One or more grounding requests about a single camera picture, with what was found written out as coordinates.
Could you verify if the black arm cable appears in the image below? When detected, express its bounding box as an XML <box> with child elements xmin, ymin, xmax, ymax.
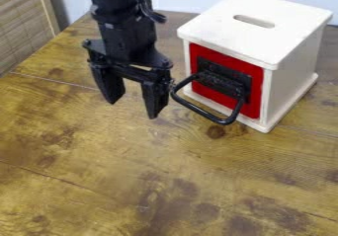
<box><xmin>135</xmin><ymin>0</ymin><xmax>170</xmax><ymax>25</ymax></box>

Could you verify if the black metal drawer handle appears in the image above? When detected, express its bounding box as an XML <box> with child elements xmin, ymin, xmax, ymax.
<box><xmin>170</xmin><ymin>56</ymin><xmax>253</xmax><ymax>125</ymax></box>

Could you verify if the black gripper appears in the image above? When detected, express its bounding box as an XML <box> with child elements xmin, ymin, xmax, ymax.
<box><xmin>83</xmin><ymin>15</ymin><xmax>173</xmax><ymax>119</ymax></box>

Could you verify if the white wooden box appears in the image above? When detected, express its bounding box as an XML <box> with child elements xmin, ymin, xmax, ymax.
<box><xmin>177</xmin><ymin>0</ymin><xmax>333</xmax><ymax>132</ymax></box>

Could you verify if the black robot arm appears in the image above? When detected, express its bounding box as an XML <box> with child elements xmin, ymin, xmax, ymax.
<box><xmin>83</xmin><ymin>0</ymin><xmax>173</xmax><ymax>118</ymax></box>

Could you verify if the red drawer front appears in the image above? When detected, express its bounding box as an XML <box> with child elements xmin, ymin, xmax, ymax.
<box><xmin>189</xmin><ymin>43</ymin><xmax>265</xmax><ymax>118</ymax></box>

